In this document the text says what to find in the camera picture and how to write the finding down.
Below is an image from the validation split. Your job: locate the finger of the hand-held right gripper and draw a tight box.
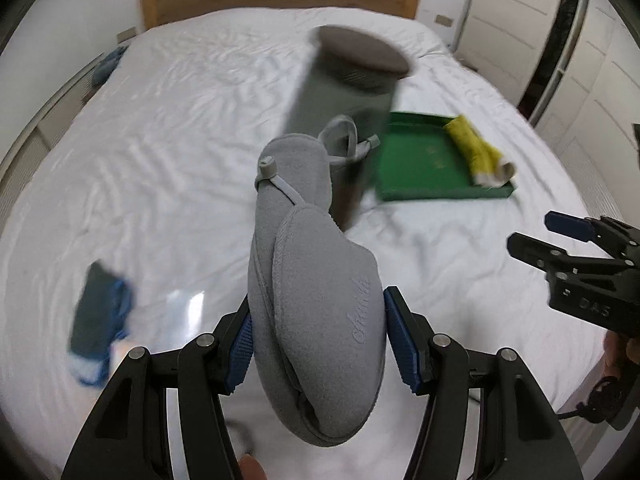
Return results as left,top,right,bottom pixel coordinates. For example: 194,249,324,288
506,232,601,281
545,211,621,248

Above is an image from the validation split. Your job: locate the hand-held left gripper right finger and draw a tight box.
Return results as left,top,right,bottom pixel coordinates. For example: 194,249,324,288
382,286,586,480

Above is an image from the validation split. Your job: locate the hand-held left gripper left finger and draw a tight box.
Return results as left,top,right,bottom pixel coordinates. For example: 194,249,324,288
60,295,256,480

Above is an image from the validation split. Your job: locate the grey fleece drawstring pouch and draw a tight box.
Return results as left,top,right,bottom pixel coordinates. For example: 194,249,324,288
248,132,388,448

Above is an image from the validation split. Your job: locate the yellow sock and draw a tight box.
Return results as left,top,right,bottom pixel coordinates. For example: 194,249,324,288
445,115,517,188

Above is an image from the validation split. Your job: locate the green tray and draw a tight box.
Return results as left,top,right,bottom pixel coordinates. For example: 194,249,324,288
372,111,517,203

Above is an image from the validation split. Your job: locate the grey soft cylinder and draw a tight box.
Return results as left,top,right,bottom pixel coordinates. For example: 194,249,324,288
282,25,416,231

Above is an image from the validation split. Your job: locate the person's right hand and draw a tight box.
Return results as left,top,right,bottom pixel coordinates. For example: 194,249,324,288
602,332,640,378

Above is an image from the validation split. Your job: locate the person's left hand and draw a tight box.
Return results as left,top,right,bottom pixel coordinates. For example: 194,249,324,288
239,452,266,480

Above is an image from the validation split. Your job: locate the blue and white sock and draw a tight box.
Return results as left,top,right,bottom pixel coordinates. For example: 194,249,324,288
67,260,136,388

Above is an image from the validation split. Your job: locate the white bed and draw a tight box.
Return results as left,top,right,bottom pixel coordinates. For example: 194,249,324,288
0,7,608,480

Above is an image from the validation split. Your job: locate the white wardrobe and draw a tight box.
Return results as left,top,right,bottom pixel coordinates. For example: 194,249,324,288
452,0,640,201

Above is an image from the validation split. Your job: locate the blue cloth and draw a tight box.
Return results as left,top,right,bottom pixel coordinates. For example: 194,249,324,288
92,46,131,86

